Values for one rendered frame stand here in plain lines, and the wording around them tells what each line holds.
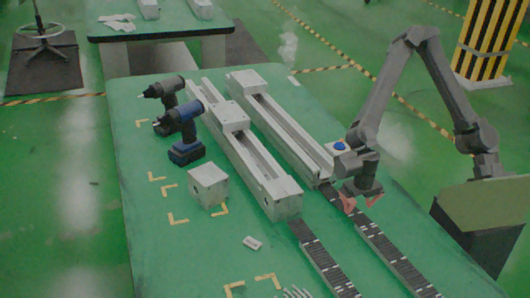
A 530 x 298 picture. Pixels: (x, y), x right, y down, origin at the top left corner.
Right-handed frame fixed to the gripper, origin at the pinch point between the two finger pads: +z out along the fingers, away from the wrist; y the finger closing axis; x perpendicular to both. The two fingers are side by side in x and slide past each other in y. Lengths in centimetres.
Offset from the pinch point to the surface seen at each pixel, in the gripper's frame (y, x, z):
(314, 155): -2.9, -29.3, 0.2
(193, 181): 42, -29, -1
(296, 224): 19.4, -3.2, 2.4
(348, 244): 7.5, 7.0, 5.8
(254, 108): 4, -65, -2
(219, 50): -31, -191, 24
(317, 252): 19.5, 8.7, 2.4
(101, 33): 42, -195, 6
